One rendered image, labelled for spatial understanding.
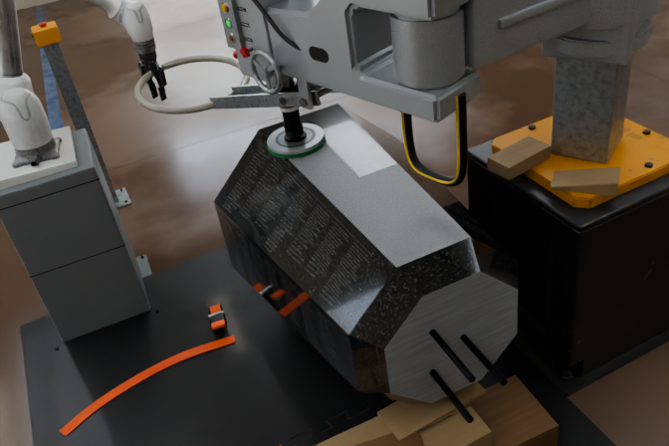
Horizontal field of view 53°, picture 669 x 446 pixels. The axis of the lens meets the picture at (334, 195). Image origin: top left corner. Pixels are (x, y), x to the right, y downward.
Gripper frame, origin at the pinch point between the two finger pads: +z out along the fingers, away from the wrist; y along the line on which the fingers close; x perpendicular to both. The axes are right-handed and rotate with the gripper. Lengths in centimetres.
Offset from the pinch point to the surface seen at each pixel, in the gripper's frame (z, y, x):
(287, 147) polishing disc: -8, 87, -25
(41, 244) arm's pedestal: 32, -6, -76
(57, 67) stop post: 5, -78, 8
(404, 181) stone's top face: -9, 135, -28
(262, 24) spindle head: -57, 88, -29
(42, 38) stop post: -11, -79, 6
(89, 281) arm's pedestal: 57, 2, -68
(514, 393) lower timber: 59, 181, -42
